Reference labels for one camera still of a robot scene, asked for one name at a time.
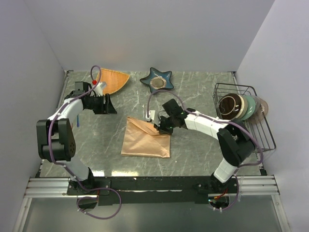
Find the brown bowl in rack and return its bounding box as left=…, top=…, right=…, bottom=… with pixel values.
left=218, top=93, right=245, bottom=120

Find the orange woven shield tray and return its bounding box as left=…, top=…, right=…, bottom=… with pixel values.
left=96, top=68, right=130, bottom=94

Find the iridescent knife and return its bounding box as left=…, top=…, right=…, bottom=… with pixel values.
left=76, top=115, right=80, bottom=128

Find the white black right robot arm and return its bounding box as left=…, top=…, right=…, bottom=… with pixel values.
left=151, top=99, right=256, bottom=193

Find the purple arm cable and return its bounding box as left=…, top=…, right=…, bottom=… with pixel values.
left=47, top=65, right=123, bottom=220
left=146, top=90, right=264, bottom=211

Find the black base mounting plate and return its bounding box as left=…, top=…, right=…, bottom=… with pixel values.
left=67, top=176, right=237, bottom=206

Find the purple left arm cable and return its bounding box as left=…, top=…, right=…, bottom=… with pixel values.
left=47, top=65, right=123, bottom=220

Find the aluminium frame rail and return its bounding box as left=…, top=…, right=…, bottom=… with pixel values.
left=13, top=175, right=291, bottom=232

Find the peach satin napkin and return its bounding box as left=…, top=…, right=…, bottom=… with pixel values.
left=121, top=117, right=170, bottom=159

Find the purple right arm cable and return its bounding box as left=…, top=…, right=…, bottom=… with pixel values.
left=146, top=90, right=264, bottom=211

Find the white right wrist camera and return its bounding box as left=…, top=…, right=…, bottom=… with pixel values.
left=145, top=110, right=158, bottom=123

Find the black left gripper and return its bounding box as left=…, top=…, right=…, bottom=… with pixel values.
left=85, top=93, right=117, bottom=115

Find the green plate in rack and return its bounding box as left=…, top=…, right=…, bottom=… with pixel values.
left=240, top=95, right=256, bottom=121

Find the blue star-shaped dish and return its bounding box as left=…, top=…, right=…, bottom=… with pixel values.
left=140, top=67, right=174, bottom=93

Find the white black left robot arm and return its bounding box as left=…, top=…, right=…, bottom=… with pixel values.
left=36, top=81, right=117, bottom=194

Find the black wire dish rack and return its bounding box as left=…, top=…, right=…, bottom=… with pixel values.
left=213, top=83, right=276, bottom=152

